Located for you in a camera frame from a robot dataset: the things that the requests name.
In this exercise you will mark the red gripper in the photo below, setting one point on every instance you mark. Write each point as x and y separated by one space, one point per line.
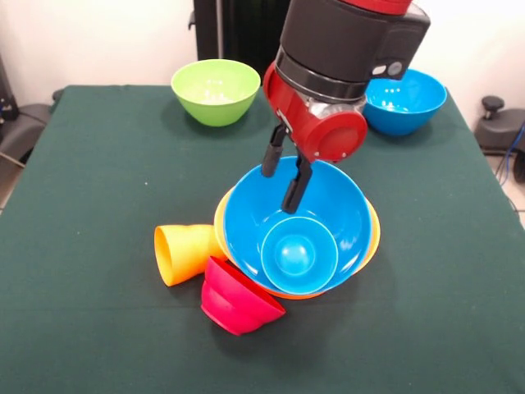
320 123

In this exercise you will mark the blue plastic bowl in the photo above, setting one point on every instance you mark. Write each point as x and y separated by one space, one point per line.
254 213
406 106

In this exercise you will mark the large yellow-orange bowl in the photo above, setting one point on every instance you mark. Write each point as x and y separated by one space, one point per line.
219 221

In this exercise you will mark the blue plastic cup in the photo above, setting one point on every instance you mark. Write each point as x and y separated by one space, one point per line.
299 254

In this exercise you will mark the orange plastic cup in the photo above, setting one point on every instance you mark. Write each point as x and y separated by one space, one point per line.
180 254

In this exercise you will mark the small pink-red bowl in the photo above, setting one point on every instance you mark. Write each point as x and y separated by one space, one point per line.
234 303

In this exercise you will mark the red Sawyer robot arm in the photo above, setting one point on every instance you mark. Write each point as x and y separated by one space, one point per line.
348 41

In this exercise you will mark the large green bowl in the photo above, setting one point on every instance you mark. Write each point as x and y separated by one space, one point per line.
215 94

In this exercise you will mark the dark grey stand foot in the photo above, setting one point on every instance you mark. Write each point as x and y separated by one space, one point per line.
496 131
22 123

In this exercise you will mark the dark green tablecloth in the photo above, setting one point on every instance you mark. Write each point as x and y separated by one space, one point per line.
123 328

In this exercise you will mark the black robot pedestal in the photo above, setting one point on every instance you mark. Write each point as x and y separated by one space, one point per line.
238 37

